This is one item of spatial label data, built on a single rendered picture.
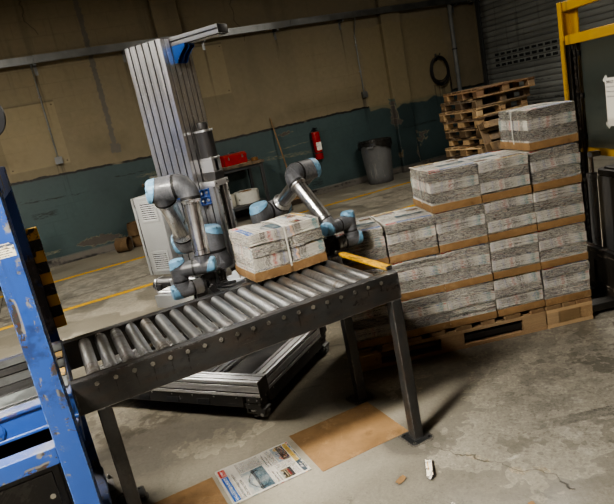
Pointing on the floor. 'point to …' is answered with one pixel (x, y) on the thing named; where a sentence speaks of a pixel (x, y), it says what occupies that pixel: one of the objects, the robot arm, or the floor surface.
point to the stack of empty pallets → (465, 104)
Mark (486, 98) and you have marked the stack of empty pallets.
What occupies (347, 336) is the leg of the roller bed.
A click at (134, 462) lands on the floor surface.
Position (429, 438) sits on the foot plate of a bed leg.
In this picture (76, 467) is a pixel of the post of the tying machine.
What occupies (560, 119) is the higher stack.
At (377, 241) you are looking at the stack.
